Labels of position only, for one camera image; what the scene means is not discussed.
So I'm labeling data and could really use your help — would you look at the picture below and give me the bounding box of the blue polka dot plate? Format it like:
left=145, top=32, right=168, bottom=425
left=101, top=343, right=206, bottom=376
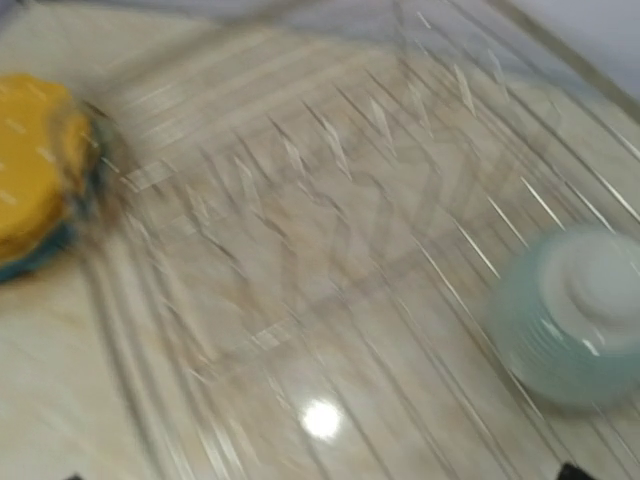
left=1, top=120, right=111, bottom=283

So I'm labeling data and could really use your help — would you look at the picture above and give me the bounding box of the metal wire dish rack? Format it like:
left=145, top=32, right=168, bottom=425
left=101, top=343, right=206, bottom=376
left=83, top=1, right=639, bottom=479

